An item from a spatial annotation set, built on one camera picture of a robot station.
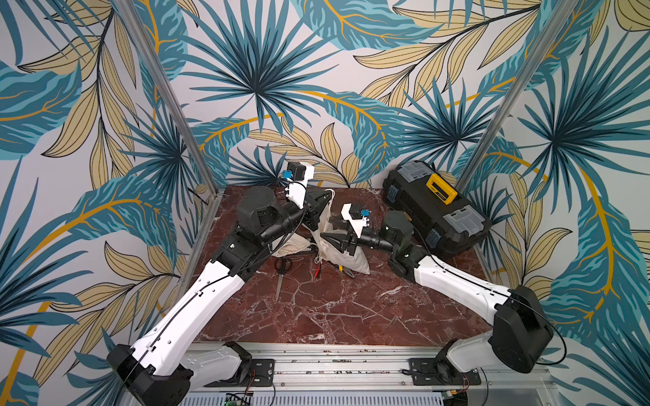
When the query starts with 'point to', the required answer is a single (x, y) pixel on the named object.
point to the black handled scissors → (282, 265)
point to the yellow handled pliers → (345, 270)
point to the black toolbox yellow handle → (446, 222)
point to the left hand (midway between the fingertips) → (332, 196)
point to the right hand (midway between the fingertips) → (309, 242)
